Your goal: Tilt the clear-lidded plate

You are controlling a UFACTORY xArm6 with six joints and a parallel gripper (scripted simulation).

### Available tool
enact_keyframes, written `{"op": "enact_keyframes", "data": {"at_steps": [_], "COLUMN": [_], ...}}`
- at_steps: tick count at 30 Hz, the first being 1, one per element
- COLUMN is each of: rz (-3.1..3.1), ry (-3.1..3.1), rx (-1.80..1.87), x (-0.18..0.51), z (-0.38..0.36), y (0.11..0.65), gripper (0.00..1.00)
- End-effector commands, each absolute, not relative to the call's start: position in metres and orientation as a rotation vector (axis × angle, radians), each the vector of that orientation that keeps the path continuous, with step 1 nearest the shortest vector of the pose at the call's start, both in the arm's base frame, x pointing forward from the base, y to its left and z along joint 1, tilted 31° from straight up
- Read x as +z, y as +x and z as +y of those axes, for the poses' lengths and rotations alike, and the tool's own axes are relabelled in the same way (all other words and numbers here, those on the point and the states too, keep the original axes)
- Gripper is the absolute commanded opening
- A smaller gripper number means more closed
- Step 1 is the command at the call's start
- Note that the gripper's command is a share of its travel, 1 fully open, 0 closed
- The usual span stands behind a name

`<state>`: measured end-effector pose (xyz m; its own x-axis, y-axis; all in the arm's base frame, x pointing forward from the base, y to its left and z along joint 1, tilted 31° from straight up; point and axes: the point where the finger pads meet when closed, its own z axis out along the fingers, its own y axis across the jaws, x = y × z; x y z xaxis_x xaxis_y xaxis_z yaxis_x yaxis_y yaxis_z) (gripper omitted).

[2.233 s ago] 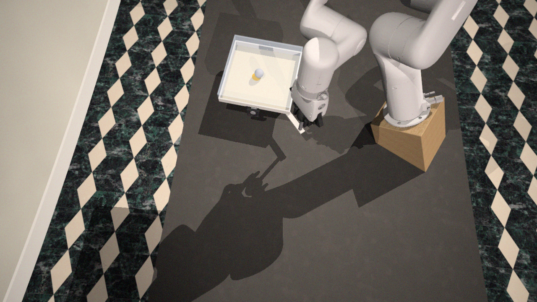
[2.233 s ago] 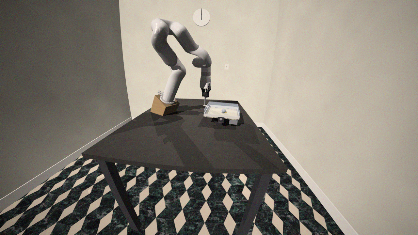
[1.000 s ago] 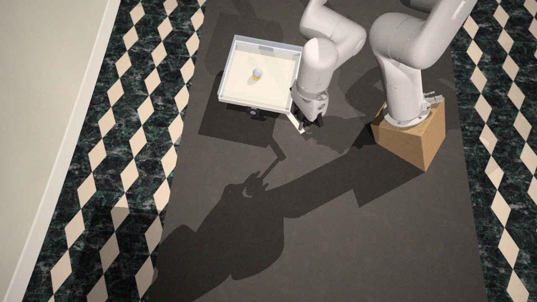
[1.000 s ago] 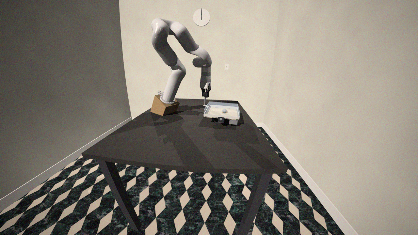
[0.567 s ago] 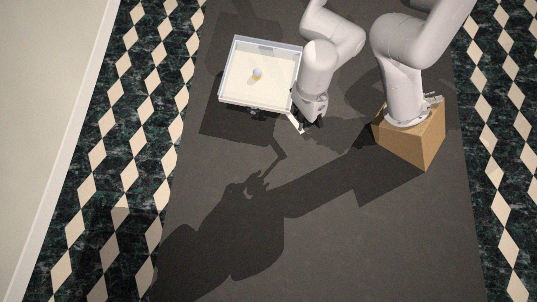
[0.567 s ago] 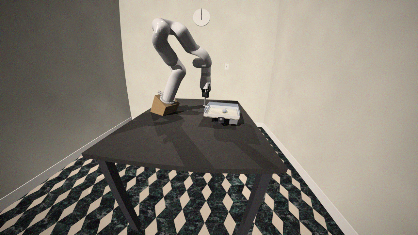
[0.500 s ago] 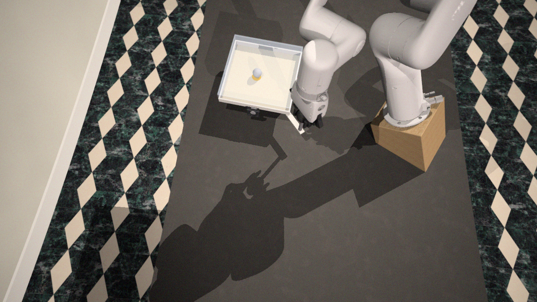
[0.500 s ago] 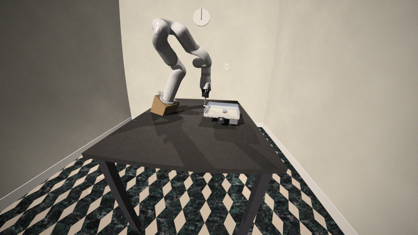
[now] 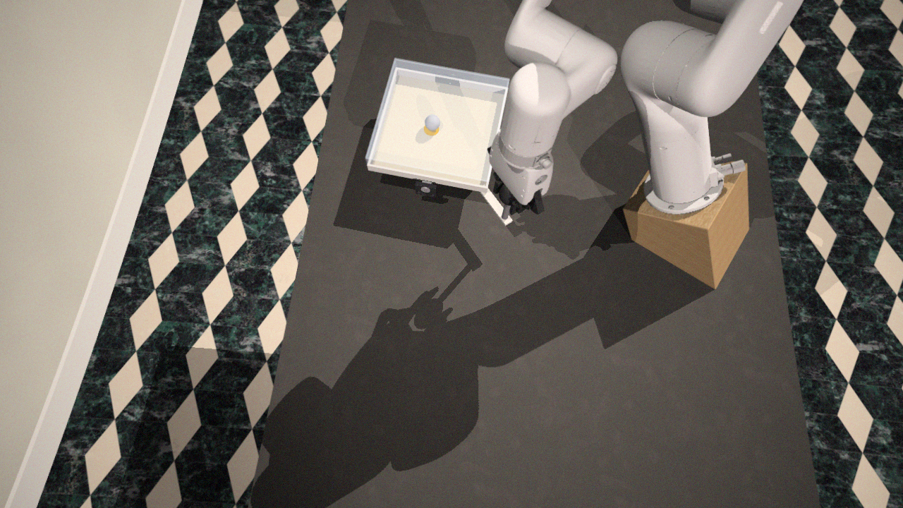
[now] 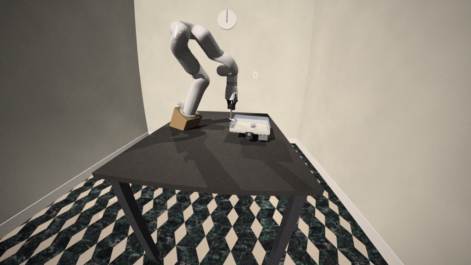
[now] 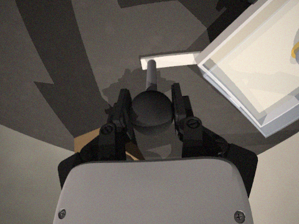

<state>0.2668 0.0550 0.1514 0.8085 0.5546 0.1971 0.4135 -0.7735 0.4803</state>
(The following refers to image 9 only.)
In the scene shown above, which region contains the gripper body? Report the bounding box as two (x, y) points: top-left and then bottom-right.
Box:
(489, 130), (553, 205)

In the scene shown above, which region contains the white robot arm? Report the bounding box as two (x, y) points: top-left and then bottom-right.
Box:
(498, 0), (804, 214)

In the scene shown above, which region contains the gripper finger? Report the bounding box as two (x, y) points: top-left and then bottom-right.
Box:
(509, 190), (544, 215)
(487, 146), (504, 194)

